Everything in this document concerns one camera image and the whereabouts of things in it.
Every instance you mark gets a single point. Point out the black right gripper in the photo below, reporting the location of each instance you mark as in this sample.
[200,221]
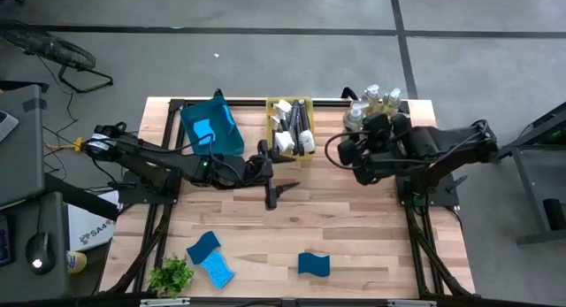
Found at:
[376,152]

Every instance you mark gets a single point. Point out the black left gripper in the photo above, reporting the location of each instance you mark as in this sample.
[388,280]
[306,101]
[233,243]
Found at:
[258,170]

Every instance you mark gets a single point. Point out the blue plastic bin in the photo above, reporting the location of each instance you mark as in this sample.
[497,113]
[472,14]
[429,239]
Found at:
[221,141]

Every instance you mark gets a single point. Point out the blue two-tone sponge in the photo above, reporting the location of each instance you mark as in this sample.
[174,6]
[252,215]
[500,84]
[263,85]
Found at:
[203,130]
[201,249]
[219,271]
[228,119]
[314,265]

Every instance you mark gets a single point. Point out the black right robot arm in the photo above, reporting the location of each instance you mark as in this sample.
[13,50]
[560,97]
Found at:
[442,141]

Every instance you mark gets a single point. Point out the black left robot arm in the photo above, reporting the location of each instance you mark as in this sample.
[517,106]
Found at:
[155,163]

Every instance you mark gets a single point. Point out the yellow plastic bin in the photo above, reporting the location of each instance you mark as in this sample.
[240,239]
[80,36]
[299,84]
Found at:
[289,158]

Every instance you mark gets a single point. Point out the small green potted plant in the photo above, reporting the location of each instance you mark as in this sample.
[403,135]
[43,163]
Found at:
[171,276]

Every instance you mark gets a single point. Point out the grey side table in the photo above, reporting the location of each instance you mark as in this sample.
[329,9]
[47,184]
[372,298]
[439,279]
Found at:
[535,183]

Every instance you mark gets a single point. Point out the white cardboard box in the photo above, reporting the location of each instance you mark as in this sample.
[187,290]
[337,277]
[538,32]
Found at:
[88,223]

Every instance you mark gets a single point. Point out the yellow round container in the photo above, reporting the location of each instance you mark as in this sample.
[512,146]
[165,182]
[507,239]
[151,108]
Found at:
[78,263]

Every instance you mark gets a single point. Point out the black computer mouse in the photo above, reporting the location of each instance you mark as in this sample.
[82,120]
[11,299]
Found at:
[42,249]

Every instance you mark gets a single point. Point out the grey desk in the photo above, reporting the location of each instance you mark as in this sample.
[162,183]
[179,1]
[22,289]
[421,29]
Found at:
[26,165]

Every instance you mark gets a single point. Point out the black floor fan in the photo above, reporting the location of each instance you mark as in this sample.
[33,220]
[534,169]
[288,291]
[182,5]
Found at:
[48,48]

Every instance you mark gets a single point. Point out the grey flat device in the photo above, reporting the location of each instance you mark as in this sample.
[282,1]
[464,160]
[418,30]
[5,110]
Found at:
[6,125]

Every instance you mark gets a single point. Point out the silver bracket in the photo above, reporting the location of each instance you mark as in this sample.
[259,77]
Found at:
[411,303]
[165,302]

